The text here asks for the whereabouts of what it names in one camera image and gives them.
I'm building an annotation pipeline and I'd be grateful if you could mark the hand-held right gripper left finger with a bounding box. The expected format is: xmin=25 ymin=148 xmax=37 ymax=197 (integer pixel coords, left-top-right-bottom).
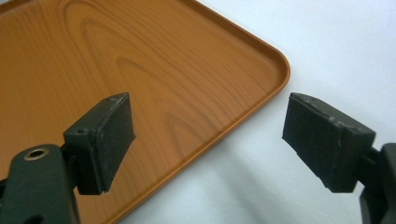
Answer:
xmin=63 ymin=91 xmax=137 ymax=196

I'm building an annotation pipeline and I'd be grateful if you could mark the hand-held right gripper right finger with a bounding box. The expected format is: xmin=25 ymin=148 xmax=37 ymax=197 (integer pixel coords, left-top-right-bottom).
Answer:
xmin=281 ymin=91 xmax=377 ymax=194

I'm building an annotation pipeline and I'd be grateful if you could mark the wood-grain brown tray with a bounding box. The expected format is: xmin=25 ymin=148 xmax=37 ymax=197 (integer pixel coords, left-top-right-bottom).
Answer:
xmin=0 ymin=0 xmax=291 ymax=224

